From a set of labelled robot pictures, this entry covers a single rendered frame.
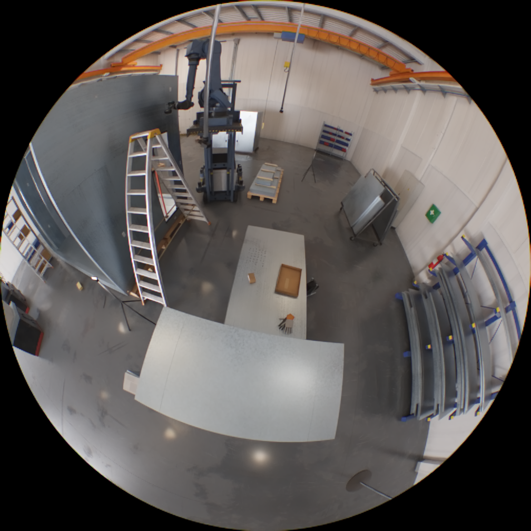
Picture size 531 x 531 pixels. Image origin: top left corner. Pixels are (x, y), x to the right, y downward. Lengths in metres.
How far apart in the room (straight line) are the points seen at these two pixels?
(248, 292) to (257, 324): 0.42
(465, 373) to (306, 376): 3.08
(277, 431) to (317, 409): 0.26
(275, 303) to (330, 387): 1.33
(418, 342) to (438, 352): 0.56
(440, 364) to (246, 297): 3.56
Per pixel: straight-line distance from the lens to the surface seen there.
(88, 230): 2.46
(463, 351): 3.72
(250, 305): 2.06
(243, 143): 8.56
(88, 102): 2.50
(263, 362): 1.00
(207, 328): 1.04
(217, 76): 3.03
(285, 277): 2.31
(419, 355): 4.04
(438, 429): 5.24
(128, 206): 2.41
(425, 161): 6.71
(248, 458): 2.94
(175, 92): 3.69
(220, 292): 2.87
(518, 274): 4.50
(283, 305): 2.12
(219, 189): 4.68
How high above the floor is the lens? 2.56
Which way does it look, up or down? 54 degrees down
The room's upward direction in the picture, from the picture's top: 13 degrees clockwise
